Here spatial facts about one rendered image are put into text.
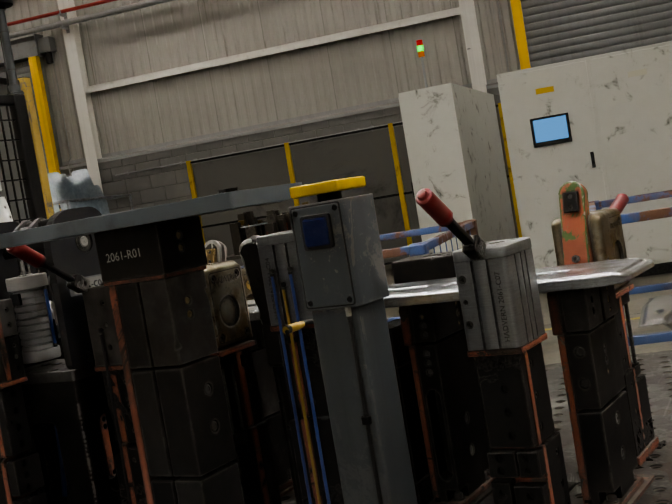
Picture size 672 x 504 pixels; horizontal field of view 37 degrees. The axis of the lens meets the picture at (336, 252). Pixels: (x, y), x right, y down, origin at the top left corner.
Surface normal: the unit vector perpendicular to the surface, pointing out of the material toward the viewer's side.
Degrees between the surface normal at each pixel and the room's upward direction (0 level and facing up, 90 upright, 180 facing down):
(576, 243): 78
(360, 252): 90
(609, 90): 90
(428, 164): 90
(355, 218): 90
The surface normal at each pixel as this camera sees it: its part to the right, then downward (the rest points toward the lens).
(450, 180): -0.31, 0.11
